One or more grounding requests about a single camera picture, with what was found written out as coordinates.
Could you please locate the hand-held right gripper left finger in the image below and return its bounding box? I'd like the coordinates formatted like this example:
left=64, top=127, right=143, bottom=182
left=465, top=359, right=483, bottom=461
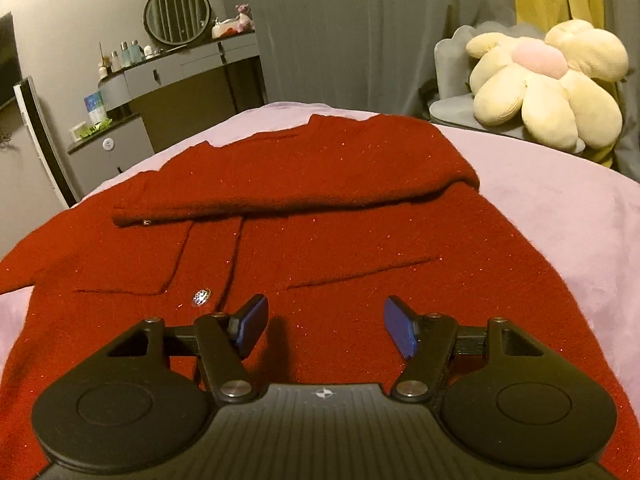
left=102, top=294, right=271, bottom=406

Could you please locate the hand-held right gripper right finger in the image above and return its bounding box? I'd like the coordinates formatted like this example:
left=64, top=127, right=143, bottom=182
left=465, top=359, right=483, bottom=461
left=382, top=296, right=543, bottom=404

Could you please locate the red knit cardigan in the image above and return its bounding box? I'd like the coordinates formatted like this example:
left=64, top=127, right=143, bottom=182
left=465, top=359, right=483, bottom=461
left=0, top=114, right=640, bottom=467

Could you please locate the lilac fleece blanket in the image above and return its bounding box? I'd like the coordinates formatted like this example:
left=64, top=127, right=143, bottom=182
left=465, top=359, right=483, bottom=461
left=0, top=101, right=640, bottom=391

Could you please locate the grey bedside cabinet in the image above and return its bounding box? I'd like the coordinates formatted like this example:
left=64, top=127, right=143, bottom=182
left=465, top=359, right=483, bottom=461
left=67, top=114, right=156, bottom=197

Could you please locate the grey shell chair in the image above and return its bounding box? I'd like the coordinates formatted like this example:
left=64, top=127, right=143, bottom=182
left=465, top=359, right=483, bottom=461
left=419, top=5, right=621, bottom=168

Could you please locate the green plastic wrapper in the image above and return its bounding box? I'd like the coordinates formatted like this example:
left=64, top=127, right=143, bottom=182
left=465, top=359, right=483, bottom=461
left=80, top=119, right=114, bottom=139

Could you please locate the blue and white packet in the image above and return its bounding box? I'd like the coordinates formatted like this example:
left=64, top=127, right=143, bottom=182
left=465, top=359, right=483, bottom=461
left=84, top=92, right=109, bottom=129

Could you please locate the grey vanity table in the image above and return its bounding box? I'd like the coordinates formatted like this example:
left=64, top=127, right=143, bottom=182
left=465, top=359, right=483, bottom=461
left=97, top=31, right=266, bottom=154

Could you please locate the cream flower plush cushion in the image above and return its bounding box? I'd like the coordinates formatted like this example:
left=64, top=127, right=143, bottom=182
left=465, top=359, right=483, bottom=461
left=465, top=19, right=630, bottom=151

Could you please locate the white standing panel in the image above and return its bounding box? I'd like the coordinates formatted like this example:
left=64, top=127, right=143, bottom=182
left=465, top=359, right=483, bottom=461
left=13, top=76, right=79, bottom=209

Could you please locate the grey curtain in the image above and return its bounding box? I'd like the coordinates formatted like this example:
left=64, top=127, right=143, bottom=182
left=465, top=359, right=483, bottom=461
left=215, top=0, right=526, bottom=122

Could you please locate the round black-framed mirror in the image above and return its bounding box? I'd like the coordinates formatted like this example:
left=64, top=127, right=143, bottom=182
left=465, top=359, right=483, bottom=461
left=143, top=0, right=212, bottom=45

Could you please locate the black television screen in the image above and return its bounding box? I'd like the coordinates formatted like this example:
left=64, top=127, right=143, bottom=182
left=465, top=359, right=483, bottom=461
left=0, top=12, right=24, bottom=111

